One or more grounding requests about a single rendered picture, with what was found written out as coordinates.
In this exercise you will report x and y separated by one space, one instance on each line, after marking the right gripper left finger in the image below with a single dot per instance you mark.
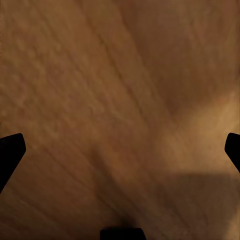
12 150

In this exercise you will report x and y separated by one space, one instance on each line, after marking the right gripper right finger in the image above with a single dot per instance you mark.
232 148

